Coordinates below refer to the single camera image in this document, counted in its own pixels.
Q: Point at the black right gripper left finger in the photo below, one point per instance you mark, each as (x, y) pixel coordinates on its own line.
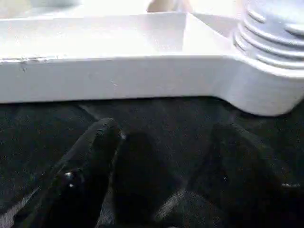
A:
(76, 185)

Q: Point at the black work mat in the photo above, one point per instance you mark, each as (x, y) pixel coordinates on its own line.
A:
(166, 142)

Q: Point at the white plastic table top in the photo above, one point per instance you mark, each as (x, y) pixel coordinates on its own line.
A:
(118, 57)

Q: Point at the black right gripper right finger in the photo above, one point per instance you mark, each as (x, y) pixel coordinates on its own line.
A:
(247, 185)

